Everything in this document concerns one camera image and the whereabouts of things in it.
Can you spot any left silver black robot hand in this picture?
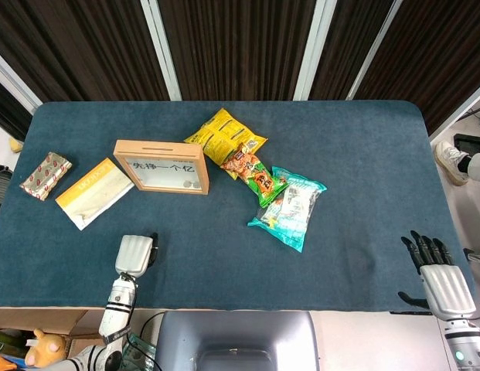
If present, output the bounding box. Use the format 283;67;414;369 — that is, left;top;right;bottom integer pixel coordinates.
114;231;160;279

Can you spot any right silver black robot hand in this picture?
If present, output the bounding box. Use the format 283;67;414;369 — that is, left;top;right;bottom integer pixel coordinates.
397;230;478;321

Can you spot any yellow white tissue pack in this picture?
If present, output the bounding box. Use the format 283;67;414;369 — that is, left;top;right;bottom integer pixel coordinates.
55;157;135;232

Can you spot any blue velvet table cloth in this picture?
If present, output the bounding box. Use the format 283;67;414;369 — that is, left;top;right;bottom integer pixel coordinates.
0;100;476;312

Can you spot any brown cardboard box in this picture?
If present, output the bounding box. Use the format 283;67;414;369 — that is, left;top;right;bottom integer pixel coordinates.
0;308;106;361

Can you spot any gold red-patterned packet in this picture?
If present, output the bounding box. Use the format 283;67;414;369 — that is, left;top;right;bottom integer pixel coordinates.
19;151;73;201

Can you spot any white trouser leg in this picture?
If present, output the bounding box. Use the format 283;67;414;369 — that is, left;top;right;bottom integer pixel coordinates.
465;152;480;181

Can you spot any white sneaker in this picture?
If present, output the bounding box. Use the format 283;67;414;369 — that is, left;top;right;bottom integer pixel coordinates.
433;141;471;187

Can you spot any yellow plush toy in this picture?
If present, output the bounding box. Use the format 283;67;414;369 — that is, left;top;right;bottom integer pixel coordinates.
23;328;70;369

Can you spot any grey robot torso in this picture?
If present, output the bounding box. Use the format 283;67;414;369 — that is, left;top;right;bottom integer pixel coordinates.
156;310;322;371

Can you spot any green orange snack bag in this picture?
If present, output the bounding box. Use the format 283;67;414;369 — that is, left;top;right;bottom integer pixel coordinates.
220;142;290;209

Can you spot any yellow snack bag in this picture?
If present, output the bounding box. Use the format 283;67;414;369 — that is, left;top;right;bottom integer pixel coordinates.
184;107;268;181

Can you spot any teal clear snack bag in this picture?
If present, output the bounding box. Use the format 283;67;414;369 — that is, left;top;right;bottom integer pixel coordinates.
247;165;328;254

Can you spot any dark brown slatted panel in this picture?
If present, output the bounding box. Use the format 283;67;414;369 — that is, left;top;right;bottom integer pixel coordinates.
308;0;395;102
0;0;171;142
355;0;480;134
156;0;317;102

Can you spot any wooden frame money box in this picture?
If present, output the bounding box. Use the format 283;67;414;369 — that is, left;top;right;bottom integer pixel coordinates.
113;139;210;196

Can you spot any white partition post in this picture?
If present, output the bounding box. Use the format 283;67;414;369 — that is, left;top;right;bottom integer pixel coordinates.
0;46;43;115
140;0;182;102
292;0;338;102
346;0;403;102
428;82;480;138

